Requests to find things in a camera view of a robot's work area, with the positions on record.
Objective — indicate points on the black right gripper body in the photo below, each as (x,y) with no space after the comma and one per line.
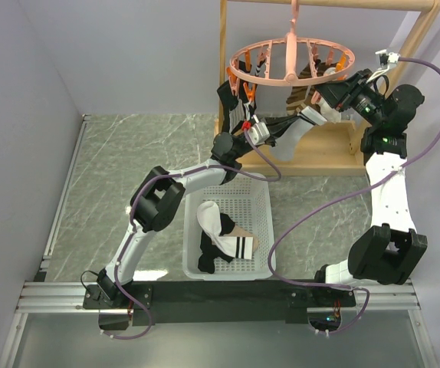
(362,100)

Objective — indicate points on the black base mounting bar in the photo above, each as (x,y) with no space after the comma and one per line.
(172,302)

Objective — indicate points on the hanging brown striped sock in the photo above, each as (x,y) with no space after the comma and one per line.
(301,96)

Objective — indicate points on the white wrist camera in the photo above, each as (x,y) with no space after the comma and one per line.
(387,61)
(256,133)

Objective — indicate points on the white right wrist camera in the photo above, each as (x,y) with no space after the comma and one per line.
(387,61)

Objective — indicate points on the white plastic laundry basket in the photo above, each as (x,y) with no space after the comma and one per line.
(247,202)

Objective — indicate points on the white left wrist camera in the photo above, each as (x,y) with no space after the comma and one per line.
(256,133)

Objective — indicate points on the pink round clip hanger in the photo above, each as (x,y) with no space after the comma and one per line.
(251,65)

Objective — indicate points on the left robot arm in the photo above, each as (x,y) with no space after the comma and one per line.
(155,203)

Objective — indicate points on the aluminium rail frame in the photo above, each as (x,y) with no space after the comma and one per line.
(67,297)

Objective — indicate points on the wooden hanger rack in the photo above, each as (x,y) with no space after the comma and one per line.
(328,150)

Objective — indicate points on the beige sock in basket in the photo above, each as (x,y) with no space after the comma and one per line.
(239,231)

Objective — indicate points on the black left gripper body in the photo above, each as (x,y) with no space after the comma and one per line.
(271,141)

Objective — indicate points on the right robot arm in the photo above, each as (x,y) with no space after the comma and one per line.
(391,248)

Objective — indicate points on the white sock with black stripes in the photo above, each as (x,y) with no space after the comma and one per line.
(304,121)

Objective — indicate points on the black sock in basket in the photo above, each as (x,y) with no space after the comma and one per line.
(210,252)

